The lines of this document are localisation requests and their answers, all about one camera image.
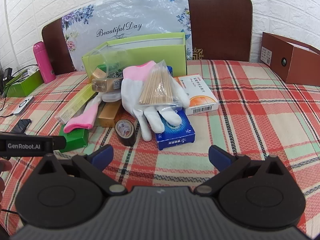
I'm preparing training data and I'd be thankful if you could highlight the white flat device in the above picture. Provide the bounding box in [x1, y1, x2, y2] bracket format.
[12, 95, 35, 115]

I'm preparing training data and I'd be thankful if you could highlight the clear plastic case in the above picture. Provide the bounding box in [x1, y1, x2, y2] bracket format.
[101, 92, 122, 103]

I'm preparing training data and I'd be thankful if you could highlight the person's left hand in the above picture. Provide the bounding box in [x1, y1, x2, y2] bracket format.
[0, 160, 12, 200]

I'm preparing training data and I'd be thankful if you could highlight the clear plastic cup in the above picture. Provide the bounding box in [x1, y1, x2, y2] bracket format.
[87, 49, 129, 79]

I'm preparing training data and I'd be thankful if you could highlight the brown shoe box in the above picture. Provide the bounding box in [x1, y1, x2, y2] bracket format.
[260, 32, 320, 88]

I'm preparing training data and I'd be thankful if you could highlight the tape roll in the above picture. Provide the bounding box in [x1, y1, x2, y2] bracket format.
[115, 119, 136, 146]

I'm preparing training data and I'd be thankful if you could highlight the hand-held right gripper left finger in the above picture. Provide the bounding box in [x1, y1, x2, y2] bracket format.
[32, 144, 128, 197]

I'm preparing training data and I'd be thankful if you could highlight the bag of toothpicks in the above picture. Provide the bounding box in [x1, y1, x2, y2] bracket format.
[139, 59, 184, 107]

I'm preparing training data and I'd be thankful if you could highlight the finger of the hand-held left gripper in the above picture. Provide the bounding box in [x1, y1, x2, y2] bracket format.
[52, 136, 67, 148]

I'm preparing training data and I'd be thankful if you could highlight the pink thermos bottle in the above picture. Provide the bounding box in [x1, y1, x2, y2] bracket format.
[33, 41, 56, 84]

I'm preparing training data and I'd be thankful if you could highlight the orange white medicine box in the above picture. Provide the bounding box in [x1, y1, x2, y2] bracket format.
[174, 75, 218, 115]

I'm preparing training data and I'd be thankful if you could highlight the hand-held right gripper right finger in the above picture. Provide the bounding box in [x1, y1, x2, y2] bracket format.
[196, 145, 287, 196]

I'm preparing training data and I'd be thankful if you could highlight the floral plastic bag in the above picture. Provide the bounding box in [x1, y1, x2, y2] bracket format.
[61, 0, 193, 73]

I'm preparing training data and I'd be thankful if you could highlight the blue cardboard box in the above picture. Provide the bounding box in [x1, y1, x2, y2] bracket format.
[155, 109, 195, 151]

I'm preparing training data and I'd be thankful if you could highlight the steel wool scourer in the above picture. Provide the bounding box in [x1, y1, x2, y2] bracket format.
[107, 68, 125, 80]

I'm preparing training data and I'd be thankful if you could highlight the lime green storage box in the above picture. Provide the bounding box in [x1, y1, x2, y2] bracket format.
[81, 32, 187, 79]

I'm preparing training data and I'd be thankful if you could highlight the green open carton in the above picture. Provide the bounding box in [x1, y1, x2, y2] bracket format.
[5, 69, 44, 97]

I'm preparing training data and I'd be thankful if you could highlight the white glove pink cuff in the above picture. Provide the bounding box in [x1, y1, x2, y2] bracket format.
[121, 60, 190, 142]
[63, 92, 104, 133]

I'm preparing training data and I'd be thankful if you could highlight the red plaid blanket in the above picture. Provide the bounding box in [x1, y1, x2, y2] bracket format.
[0, 59, 320, 235]

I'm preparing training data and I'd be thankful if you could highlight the brown wooden headboard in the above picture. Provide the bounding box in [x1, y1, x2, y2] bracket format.
[41, 0, 253, 75]

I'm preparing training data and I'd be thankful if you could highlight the white power strip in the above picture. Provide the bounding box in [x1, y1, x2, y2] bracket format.
[25, 66, 40, 77]

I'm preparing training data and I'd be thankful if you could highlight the black charger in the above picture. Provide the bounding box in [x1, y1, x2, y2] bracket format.
[1, 67, 13, 85]

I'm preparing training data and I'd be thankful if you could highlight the black flat object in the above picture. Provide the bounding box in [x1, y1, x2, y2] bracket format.
[11, 119, 32, 133]

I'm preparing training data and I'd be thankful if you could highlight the long yellow-green box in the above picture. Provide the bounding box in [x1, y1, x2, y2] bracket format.
[54, 84, 97, 124]

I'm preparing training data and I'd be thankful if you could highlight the small green box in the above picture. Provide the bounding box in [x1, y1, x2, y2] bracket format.
[59, 125, 88, 153]

